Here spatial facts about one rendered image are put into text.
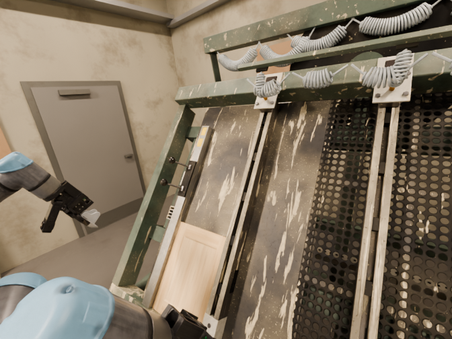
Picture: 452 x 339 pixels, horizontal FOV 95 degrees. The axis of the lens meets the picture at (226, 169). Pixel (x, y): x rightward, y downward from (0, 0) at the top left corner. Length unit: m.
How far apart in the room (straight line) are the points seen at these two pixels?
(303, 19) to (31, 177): 1.39
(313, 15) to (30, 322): 1.44
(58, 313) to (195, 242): 0.86
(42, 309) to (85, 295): 0.03
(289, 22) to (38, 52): 2.98
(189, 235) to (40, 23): 3.22
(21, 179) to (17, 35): 2.89
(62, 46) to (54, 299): 3.55
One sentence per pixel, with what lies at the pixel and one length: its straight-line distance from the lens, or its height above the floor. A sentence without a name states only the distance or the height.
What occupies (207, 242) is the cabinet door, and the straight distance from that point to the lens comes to 1.00.
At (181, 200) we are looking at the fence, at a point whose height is 1.30.
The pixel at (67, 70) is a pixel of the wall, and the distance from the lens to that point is 3.65.
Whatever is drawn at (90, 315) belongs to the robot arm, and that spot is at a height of 1.63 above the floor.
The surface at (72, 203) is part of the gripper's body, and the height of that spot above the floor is 1.49.
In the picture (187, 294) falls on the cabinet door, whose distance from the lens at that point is 1.07.
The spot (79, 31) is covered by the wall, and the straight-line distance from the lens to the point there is 3.82.
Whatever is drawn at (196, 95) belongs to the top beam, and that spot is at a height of 1.82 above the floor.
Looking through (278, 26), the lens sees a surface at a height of 2.14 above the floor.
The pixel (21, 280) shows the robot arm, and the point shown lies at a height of 1.58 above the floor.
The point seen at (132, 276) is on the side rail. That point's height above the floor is 0.90.
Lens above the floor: 1.79
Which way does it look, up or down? 19 degrees down
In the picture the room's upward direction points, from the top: 5 degrees counter-clockwise
